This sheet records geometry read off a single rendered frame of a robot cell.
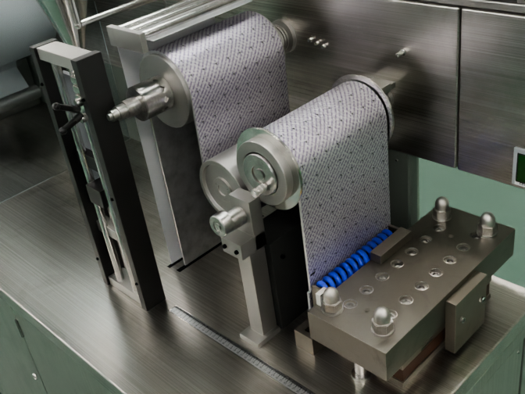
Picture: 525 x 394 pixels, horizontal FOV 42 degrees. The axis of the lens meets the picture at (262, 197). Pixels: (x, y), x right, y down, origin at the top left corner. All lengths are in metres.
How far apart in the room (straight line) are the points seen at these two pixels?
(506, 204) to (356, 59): 2.06
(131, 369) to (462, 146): 0.73
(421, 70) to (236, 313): 0.58
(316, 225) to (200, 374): 0.35
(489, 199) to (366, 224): 2.09
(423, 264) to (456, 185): 2.20
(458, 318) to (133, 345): 0.61
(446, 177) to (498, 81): 2.33
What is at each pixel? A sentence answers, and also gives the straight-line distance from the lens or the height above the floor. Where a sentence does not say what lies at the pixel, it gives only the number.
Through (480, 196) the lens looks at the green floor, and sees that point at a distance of 3.35.
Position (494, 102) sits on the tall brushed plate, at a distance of 1.20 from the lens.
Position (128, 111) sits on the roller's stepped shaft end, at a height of 1.34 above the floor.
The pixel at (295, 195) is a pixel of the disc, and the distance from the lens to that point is 1.09.
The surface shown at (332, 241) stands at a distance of 1.21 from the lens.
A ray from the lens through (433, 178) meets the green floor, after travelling 3.49.
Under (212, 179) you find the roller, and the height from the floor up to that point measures 1.19.
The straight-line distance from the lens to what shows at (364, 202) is 1.25.
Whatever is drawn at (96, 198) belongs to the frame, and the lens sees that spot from 1.35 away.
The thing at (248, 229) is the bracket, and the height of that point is 1.15.
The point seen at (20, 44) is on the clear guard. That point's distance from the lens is 1.92.
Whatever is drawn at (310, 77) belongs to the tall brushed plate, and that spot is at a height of 1.26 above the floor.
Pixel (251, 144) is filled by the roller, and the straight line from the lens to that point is 1.09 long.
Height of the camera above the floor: 1.80
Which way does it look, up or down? 31 degrees down
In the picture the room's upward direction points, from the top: 9 degrees counter-clockwise
